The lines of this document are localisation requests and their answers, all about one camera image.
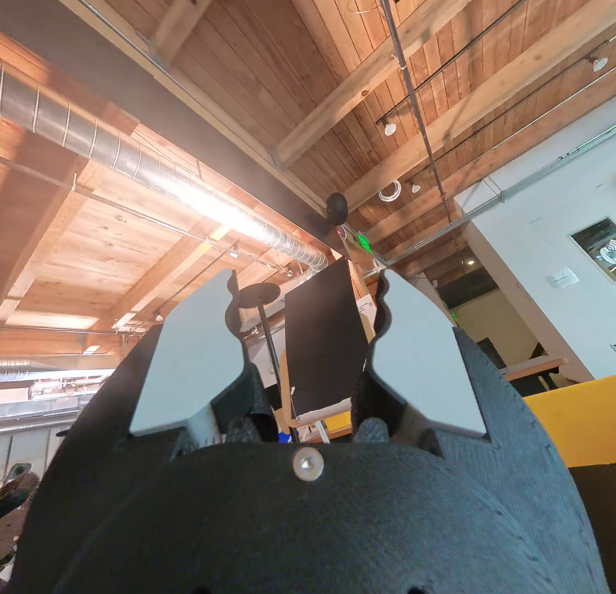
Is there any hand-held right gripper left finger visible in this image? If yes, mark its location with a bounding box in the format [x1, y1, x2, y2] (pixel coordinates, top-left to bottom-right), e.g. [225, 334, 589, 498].
[128, 268, 251, 444]

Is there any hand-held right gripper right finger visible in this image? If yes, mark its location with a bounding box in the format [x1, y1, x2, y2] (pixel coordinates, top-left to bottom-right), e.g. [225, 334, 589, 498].
[370, 269, 488, 436]

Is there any yellow plastic bin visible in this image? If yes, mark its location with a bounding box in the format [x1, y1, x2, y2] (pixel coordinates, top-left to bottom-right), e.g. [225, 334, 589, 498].
[522, 375, 616, 470]

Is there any black mesh office chair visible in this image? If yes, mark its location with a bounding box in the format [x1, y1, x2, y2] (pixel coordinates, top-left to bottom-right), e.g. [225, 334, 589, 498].
[476, 336, 510, 371]

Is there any black rectangular panel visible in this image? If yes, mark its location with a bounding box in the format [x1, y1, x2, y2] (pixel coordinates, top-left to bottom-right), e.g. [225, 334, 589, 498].
[284, 257, 370, 414]

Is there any wooden top office desk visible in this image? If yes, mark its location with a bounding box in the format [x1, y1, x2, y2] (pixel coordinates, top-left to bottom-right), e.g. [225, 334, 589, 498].
[500, 357, 569, 383]

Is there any black ceiling dome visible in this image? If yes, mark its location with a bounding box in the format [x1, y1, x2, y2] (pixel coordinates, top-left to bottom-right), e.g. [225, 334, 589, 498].
[308, 192, 350, 238]

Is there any black ceiling pipe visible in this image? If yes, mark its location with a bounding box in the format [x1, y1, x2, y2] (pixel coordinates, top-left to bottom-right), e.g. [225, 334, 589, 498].
[375, 0, 455, 225]

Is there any framed wall sign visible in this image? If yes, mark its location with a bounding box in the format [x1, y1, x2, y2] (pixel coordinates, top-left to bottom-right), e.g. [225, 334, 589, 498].
[570, 217, 616, 283]

